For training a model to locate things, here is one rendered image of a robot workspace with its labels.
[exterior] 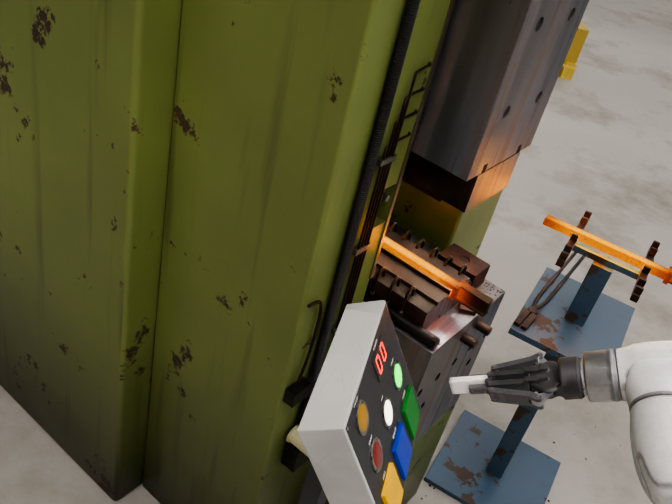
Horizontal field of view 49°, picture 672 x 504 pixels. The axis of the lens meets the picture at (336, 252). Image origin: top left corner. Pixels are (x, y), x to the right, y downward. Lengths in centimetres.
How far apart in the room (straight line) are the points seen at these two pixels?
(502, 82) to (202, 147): 63
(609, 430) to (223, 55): 232
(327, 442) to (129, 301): 83
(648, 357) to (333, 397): 53
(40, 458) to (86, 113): 128
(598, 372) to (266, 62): 80
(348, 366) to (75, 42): 89
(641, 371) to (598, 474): 176
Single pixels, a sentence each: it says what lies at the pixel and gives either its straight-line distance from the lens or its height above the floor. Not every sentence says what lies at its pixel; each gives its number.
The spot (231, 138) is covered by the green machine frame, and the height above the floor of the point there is 134.
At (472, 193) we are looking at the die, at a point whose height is 132.
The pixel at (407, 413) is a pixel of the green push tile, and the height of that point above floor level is 103.
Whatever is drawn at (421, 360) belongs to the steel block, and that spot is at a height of 88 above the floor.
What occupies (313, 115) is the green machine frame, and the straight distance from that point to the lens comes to 134.
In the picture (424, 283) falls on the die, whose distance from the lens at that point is 183.
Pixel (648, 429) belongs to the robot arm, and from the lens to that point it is 125.
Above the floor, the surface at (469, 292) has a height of 102.
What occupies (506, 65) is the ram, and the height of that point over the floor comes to 162.
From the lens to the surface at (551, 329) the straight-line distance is 225.
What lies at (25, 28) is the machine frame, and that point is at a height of 137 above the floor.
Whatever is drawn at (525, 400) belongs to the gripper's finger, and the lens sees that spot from 135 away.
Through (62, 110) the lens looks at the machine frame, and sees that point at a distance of 178.
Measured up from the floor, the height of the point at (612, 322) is 76.
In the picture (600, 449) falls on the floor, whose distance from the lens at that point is 314.
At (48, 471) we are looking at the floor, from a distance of 256.
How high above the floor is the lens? 205
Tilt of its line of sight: 35 degrees down
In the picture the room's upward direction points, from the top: 14 degrees clockwise
